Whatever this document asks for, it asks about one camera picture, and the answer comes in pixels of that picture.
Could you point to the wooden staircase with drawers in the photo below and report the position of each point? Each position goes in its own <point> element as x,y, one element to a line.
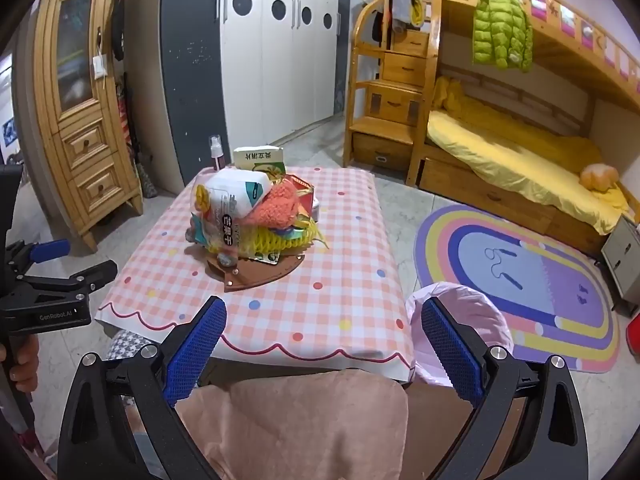
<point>390,105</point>

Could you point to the dusty pink cloth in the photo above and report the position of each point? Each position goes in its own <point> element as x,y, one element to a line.
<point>300,420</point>

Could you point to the white container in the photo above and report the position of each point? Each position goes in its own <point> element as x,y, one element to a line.
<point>316,208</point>

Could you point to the white and grey wardrobe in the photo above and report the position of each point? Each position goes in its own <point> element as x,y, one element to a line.
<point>260,70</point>

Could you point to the orange plush toy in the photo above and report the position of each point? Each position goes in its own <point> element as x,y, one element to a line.
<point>600,176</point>

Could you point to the white hanging tag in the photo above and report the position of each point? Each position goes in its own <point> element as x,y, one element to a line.
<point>98,67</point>

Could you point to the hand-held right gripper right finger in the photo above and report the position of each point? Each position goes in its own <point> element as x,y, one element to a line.
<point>450,350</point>

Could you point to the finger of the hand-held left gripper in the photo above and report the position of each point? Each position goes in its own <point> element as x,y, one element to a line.
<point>95,274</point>
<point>50,250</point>

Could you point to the rainbow oval rug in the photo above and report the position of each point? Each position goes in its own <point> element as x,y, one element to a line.
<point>525,270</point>

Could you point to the brown leather piece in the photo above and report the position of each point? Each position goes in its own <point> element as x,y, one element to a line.
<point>250,275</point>

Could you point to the black hanging clothes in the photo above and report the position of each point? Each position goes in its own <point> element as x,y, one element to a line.
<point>119,25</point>

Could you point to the pink checkered tablecloth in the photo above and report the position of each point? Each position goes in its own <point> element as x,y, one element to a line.
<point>325,285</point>

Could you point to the orange knitted cloth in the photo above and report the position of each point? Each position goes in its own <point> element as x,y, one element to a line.
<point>275,205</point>

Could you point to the white tissue packet blue print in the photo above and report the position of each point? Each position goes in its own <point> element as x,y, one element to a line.
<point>235,192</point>

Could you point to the grey patterned bag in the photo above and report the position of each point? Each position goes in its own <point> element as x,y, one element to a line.
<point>147,180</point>

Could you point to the white plastic snack packet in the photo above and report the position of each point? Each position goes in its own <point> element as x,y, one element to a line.
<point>225,227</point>

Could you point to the grey and yellow garment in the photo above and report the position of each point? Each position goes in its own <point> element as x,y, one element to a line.
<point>405,2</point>

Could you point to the yellow bed sheet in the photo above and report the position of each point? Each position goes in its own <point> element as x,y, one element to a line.
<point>500,150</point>

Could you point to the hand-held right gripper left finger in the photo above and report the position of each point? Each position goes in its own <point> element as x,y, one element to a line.
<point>195,350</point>

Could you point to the red patterned box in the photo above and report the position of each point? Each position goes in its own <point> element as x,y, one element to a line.
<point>302,190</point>

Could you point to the red bin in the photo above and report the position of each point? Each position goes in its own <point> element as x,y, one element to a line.
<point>634,332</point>

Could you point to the wall poster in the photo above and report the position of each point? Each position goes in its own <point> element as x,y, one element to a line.
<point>9,130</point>

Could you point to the grey nightstand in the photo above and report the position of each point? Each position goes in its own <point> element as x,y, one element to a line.
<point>625,255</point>

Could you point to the tall wooden cabinet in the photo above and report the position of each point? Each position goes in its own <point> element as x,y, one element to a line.
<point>80,145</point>

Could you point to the pink spray bottle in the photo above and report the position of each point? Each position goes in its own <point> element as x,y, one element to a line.
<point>217,157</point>

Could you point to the bin with pink bag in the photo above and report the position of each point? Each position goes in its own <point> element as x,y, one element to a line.
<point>492,325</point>

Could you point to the houndstooth stool cushion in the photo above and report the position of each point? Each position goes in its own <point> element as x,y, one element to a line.
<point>125,347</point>

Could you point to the wooden bunk bed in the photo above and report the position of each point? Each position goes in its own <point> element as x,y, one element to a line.
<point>475,195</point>

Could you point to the white carton green print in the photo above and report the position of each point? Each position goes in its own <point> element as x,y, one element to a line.
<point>257,159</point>

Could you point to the person's left hand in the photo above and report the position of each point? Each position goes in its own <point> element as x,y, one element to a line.
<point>22,365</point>

